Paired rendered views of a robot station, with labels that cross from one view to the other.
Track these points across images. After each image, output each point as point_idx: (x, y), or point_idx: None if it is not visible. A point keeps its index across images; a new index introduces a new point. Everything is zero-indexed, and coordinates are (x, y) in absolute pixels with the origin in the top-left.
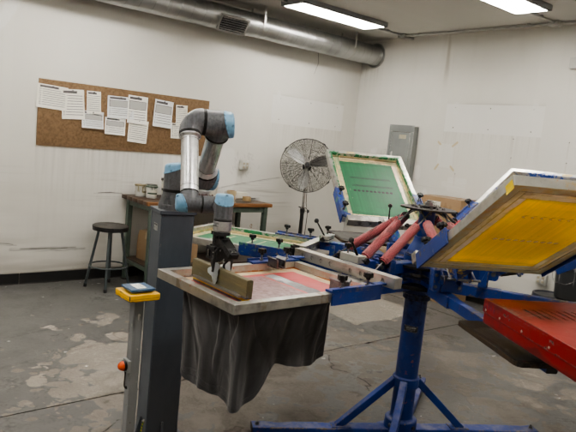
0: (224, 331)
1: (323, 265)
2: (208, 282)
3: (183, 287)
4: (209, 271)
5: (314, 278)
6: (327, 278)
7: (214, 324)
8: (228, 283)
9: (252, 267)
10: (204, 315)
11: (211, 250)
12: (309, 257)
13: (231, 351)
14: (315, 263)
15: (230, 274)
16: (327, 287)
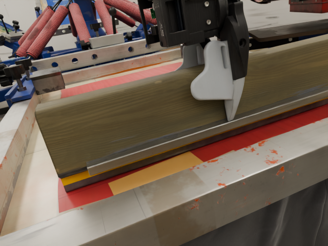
0: (286, 202)
1: (83, 65)
2: (205, 131)
3: (226, 214)
4: (208, 89)
5: (105, 78)
6: (118, 70)
7: (253, 215)
8: (282, 82)
9: (33, 104)
10: (215, 229)
11: (190, 3)
12: (50, 66)
13: (322, 215)
14: (65, 70)
15: (286, 52)
16: (156, 70)
